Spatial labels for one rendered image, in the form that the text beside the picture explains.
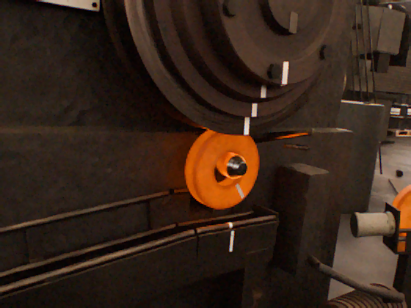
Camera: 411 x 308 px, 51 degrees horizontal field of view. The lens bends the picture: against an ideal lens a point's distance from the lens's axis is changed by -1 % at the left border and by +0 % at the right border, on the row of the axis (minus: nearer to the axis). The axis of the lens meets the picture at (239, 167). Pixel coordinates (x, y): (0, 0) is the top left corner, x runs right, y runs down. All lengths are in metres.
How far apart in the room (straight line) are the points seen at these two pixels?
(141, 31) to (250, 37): 0.15
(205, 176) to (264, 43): 0.25
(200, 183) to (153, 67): 0.22
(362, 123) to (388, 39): 5.46
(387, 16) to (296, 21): 8.06
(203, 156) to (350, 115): 2.72
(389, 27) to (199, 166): 8.16
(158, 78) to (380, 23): 8.06
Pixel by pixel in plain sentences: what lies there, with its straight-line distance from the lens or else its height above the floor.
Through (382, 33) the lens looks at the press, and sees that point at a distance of 8.67.
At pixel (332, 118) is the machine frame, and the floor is 0.90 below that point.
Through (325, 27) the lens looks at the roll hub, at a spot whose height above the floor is 1.08.
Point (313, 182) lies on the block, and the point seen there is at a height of 0.78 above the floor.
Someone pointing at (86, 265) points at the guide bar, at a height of 0.69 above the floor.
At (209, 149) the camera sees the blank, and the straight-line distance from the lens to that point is 0.75.
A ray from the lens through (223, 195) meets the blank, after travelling 0.80.
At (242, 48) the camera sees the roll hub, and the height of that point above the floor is 1.02.
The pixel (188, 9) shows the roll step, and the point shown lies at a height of 1.06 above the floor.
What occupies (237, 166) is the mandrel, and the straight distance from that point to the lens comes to 0.75.
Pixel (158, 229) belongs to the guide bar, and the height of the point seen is 0.70.
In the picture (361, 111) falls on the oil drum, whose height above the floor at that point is 0.82.
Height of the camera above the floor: 0.98
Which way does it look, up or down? 12 degrees down
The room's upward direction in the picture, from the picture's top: 6 degrees clockwise
